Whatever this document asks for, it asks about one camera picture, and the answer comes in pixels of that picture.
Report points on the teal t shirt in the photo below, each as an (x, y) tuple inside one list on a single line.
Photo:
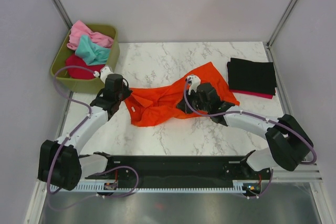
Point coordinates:
[(91, 53)]

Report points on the white slotted cable duct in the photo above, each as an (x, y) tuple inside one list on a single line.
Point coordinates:
[(106, 186)]

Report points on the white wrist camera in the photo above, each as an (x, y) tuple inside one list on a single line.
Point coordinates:
[(193, 82), (103, 73)]

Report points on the folded magenta t shirt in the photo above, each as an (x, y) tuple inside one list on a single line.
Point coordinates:
[(256, 94)]

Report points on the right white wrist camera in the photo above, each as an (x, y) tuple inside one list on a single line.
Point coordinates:
[(193, 82)]

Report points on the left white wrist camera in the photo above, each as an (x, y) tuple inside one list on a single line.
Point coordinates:
[(103, 73)]

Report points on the olive green plastic bin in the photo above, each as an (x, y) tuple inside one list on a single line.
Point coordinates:
[(81, 85)]

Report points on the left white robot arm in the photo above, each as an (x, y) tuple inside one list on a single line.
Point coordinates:
[(60, 163)]

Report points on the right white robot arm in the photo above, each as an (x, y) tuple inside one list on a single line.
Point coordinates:
[(288, 144)]

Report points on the pink t shirt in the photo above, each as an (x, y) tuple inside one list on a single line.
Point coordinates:
[(79, 29)]

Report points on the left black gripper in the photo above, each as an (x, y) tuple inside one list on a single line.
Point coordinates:
[(127, 92)]

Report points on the orange t shirt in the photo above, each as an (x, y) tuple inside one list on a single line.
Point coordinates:
[(153, 106)]

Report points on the red t shirt in bin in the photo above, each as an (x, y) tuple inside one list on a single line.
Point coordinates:
[(79, 69)]

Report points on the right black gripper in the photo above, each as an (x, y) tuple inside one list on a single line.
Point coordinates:
[(181, 106)]

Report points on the folded black t shirt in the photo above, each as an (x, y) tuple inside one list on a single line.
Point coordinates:
[(250, 76)]

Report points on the right aluminium frame post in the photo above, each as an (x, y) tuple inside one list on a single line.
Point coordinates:
[(285, 16)]

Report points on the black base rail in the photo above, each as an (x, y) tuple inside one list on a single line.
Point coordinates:
[(180, 172)]

